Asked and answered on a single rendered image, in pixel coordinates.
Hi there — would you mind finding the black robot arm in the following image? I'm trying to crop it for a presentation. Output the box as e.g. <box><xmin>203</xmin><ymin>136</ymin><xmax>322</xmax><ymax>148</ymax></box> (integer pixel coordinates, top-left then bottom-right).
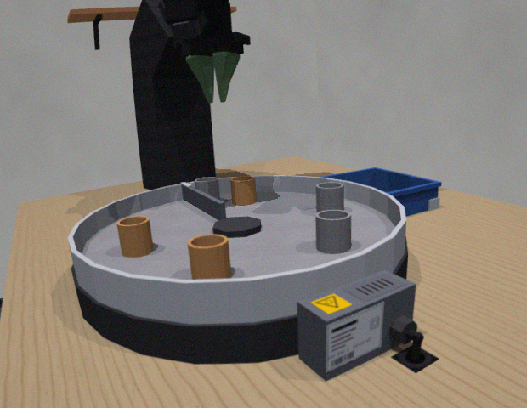
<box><xmin>158</xmin><ymin>0</ymin><xmax>232</xmax><ymax>40</ymax></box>

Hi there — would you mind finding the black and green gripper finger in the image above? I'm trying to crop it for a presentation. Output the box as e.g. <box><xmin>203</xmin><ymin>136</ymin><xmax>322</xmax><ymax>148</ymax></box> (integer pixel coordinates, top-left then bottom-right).
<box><xmin>212</xmin><ymin>52</ymin><xmax>240</xmax><ymax>103</ymax></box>
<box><xmin>185</xmin><ymin>55</ymin><xmax>214</xmax><ymax>104</ymax></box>

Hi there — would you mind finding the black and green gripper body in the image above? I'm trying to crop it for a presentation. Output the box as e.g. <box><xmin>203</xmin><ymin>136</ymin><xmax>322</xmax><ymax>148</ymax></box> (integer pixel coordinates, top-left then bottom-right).
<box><xmin>174</xmin><ymin>32</ymin><xmax>251</xmax><ymax>57</ymax></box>

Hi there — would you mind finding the bronze bushing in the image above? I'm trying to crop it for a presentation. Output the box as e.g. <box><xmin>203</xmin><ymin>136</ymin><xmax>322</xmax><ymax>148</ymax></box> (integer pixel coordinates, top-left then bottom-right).
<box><xmin>117</xmin><ymin>216</ymin><xmax>154</xmax><ymax>258</ymax></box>
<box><xmin>230</xmin><ymin>176</ymin><xmax>257</xmax><ymax>206</ymax></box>
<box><xmin>188</xmin><ymin>234</ymin><xmax>231</xmax><ymax>280</ymax></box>

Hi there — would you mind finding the grey round turntable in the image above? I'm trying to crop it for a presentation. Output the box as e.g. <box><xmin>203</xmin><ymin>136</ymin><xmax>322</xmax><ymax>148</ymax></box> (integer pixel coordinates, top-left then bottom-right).
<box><xmin>68</xmin><ymin>175</ymin><xmax>439</xmax><ymax>381</ymax></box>

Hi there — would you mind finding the blue crate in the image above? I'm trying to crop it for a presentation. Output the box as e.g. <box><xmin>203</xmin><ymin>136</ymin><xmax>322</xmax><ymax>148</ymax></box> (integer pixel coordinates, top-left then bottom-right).
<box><xmin>322</xmin><ymin>167</ymin><xmax>441</xmax><ymax>217</ymax></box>

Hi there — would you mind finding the grey metal bushing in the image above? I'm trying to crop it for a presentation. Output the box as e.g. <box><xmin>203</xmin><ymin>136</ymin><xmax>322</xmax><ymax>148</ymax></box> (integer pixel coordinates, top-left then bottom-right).
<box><xmin>315</xmin><ymin>210</ymin><xmax>351</xmax><ymax>254</ymax></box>
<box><xmin>316</xmin><ymin>183</ymin><xmax>344</xmax><ymax>212</ymax></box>
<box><xmin>195</xmin><ymin>177</ymin><xmax>220</xmax><ymax>200</ymax></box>

